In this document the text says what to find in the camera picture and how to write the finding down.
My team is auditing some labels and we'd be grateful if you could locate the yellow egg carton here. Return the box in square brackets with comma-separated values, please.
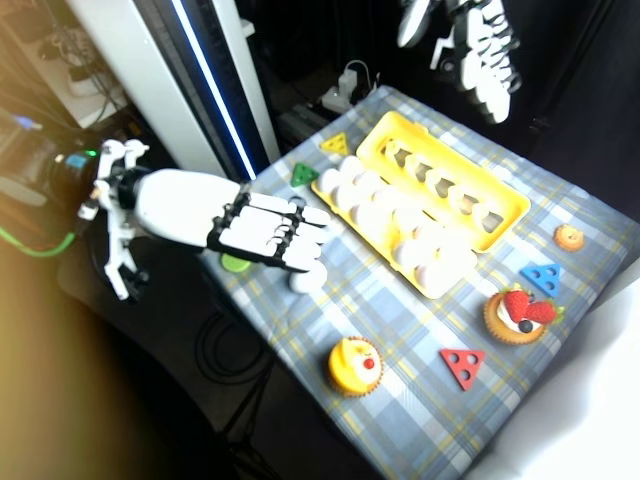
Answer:
[309, 110, 532, 301]

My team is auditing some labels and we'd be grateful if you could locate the white egg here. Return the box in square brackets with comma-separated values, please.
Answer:
[358, 171, 389, 197]
[392, 238, 432, 271]
[315, 167, 344, 196]
[288, 262, 329, 295]
[351, 200, 396, 234]
[338, 155, 366, 177]
[438, 244, 479, 275]
[382, 188, 414, 214]
[417, 219, 454, 247]
[333, 183, 365, 212]
[413, 262, 456, 300]

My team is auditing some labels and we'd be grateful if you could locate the white power strip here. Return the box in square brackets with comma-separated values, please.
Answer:
[319, 59, 382, 116]

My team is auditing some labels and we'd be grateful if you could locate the yellow triangle block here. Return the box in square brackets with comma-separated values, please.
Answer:
[319, 132, 349, 155]

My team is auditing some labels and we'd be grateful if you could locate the round toy cookie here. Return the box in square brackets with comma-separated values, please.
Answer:
[552, 223, 586, 253]

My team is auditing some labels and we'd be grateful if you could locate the green triangle block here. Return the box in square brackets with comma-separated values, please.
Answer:
[289, 162, 321, 189]

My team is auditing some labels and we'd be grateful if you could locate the blue triangle block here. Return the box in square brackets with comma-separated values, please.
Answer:
[519, 262, 562, 299]

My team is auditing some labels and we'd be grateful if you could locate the toy strawberry tart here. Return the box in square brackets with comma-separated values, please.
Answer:
[482, 283, 566, 346]

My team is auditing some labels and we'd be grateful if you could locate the red triangle block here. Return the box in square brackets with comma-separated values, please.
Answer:
[439, 348, 486, 392]

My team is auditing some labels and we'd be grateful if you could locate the white column with blue stripe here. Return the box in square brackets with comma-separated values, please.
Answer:
[64, 0, 281, 182]

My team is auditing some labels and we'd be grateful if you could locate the green round disc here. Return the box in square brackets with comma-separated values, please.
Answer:
[219, 252, 252, 274]

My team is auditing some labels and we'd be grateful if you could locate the yellow toy cupcake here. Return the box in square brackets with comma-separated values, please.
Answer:
[327, 335, 385, 399]

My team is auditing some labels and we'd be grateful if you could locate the plaid table cloth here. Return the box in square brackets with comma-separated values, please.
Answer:
[200, 84, 629, 480]

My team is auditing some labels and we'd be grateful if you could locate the black cable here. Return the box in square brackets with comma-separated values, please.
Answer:
[193, 310, 275, 387]

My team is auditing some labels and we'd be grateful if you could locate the green cable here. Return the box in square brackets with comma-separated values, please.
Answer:
[0, 225, 77, 259]

